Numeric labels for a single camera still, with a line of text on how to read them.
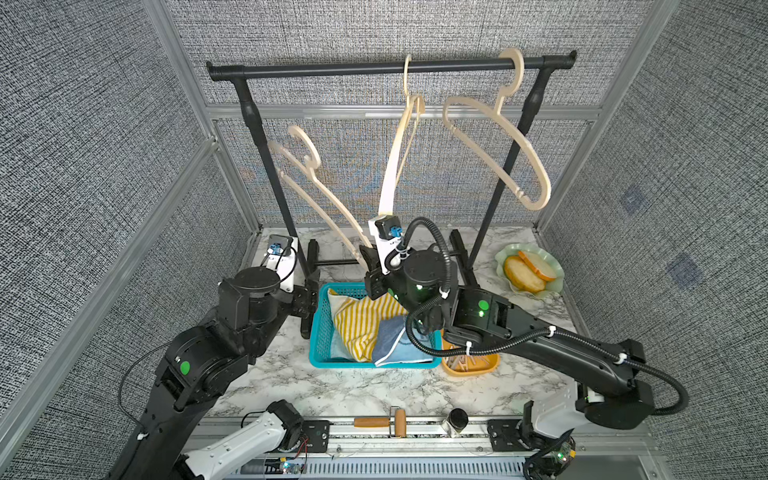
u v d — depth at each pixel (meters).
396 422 0.75
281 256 0.47
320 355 0.82
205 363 0.34
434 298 0.39
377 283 0.49
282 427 0.62
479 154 0.69
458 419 0.69
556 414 0.54
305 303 0.50
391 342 0.76
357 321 0.84
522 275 0.98
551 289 0.98
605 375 0.39
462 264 1.05
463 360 0.85
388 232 0.44
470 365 0.84
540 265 0.98
